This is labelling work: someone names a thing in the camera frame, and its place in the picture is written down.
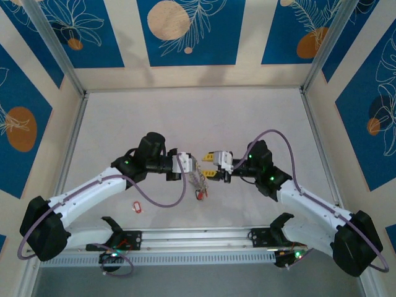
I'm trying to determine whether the right controller board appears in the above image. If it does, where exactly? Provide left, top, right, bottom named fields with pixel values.
left=273, top=247, right=310, bottom=269

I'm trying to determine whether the controller board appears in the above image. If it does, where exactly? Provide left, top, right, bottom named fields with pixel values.
left=98, top=250, right=125, bottom=265
left=273, top=247, right=310, bottom=269

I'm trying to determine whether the left controller board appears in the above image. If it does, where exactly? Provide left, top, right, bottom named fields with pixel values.
left=98, top=250, right=125, bottom=265

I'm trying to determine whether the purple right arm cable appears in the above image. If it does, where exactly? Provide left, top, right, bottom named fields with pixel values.
left=231, top=129, right=390, bottom=273

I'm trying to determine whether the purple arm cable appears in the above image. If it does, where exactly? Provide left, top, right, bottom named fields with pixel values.
left=17, top=151, right=188, bottom=277
left=231, top=129, right=390, bottom=273

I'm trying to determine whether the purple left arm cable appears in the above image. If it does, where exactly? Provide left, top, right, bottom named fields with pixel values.
left=17, top=151, right=188, bottom=277

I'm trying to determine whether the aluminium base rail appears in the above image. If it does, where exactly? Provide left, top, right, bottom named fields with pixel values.
left=61, top=226, right=312, bottom=253

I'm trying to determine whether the aluminium table side rail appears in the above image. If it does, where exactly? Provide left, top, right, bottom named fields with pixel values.
left=299, top=88, right=377, bottom=297
left=17, top=91, right=90, bottom=297

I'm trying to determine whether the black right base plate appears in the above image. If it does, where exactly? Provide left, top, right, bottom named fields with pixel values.
left=248, top=227, right=309, bottom=248

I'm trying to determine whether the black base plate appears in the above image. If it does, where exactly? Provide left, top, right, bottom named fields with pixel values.
left=110, top=230, right=143, bottom=251
left=248, top=227, right=309, bottom=248

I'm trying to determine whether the grey slotted cable duct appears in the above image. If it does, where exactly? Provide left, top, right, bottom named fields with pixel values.
left=40, top=249, right=278, bottom=267

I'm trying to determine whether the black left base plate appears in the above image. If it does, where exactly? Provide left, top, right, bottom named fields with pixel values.
left=110, top=230, right=143, bottom=251

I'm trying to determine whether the aluminium frame post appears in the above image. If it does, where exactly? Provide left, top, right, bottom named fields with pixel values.
left=22, top=0, right=88, bottom=97
left=300, top=0, right=360, bottom=94

